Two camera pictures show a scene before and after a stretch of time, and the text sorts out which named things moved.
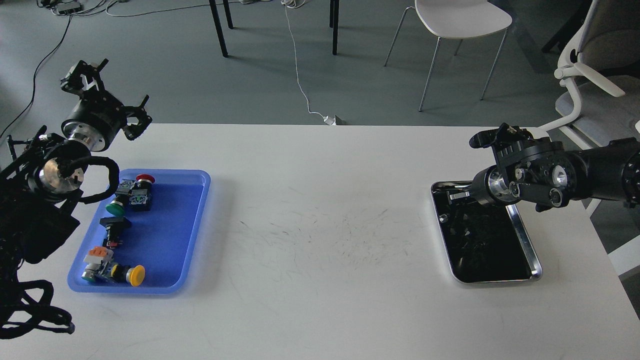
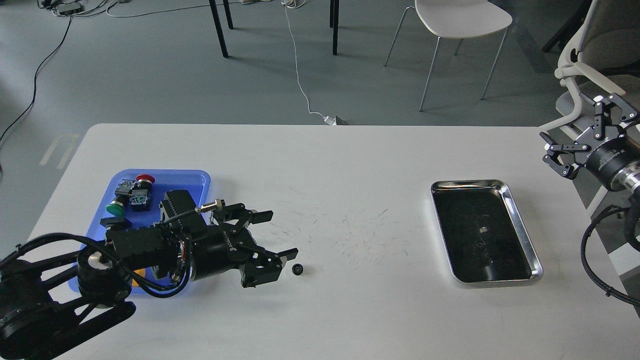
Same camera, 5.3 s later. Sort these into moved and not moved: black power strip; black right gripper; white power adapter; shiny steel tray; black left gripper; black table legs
Moved: black left gripper; black right gripper
Not moved: black power strip; shiny steel tray; white power adapter; black table legs
